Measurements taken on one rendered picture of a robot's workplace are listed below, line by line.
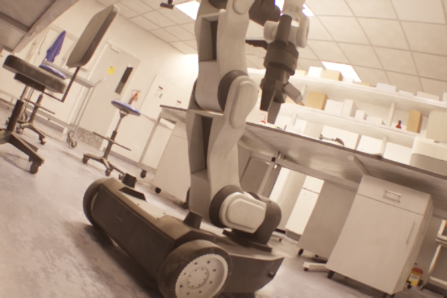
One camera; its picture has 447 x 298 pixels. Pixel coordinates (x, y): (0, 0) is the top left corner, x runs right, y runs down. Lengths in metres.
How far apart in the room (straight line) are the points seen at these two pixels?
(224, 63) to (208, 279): 0.60
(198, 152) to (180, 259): 0.46
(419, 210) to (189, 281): 1.72
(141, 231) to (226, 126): 0.37
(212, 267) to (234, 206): 0.29
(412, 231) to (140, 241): 1.75
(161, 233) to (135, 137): 6.69
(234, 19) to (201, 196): 0.55
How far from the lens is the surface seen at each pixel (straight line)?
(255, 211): 1.16
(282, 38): 0.89
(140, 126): 7.52
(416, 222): 2.24
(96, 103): 6.93
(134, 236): 0.94
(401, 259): 2.22
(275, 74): 0.87
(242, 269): 1.03
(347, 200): 3.18
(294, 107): 3.55
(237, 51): 1.06
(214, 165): 1.05
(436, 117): 2.89
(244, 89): 1.01
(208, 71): 1.05
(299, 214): 5.23
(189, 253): 0.77
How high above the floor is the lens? 0.33
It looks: 4 degrees up
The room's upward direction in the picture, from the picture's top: 23 degrees clockwise
